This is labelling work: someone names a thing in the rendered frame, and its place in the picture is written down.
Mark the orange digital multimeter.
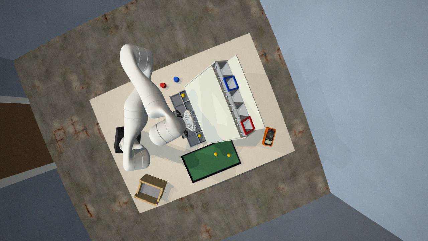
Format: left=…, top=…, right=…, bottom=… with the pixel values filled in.
left=262, top=127, right=276, bottom=147

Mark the open wooden crate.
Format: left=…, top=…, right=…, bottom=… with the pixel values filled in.
left=137, top=174, right=167, bottom=205

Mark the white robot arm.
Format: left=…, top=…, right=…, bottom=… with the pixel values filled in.
left=119, top=44, right=197, bottom=171

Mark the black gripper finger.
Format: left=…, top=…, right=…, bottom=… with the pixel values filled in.
left=182, top=130, right=188, bottom=139
left=173, top=110, right=181, bottom=117

